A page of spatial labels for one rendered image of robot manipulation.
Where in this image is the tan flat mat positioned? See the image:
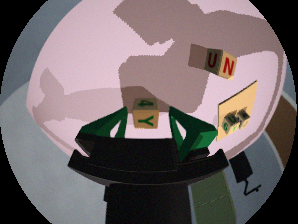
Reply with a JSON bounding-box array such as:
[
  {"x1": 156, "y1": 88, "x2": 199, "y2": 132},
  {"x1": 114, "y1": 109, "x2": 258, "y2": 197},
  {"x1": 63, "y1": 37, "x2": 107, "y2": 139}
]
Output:
[{"x1": 216, "y1": 80, "x2": 257, "y2": 142}]

